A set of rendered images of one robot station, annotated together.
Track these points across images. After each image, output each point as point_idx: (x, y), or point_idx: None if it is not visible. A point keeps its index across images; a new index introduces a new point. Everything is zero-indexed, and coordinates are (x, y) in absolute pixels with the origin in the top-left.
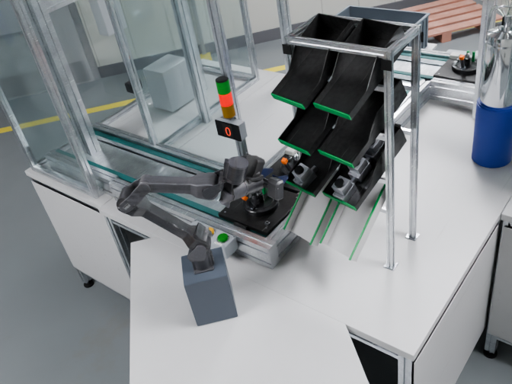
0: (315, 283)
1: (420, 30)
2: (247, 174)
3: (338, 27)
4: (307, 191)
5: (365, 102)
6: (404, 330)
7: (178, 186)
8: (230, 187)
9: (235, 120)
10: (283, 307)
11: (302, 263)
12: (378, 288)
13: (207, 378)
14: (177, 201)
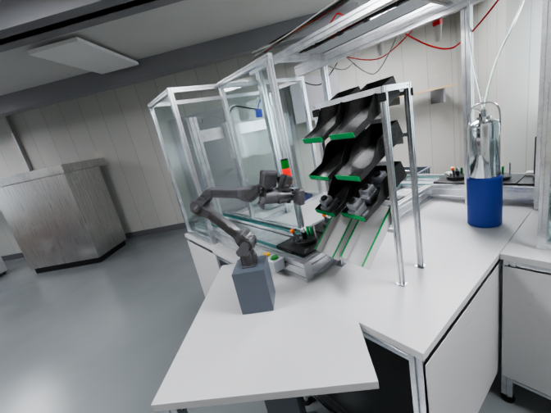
0: (338, 292)
1: (410, 85)
2: (280, 188)
3: None
4: (329, 212)
5: (371, 147)
6: (414, 331)
7: (229, 191)
8: (264, 191)
9: (293, 187)
10: (310, 306)
11: (330, 279)
12: (389, 298)
13: (235, 351)
14: None
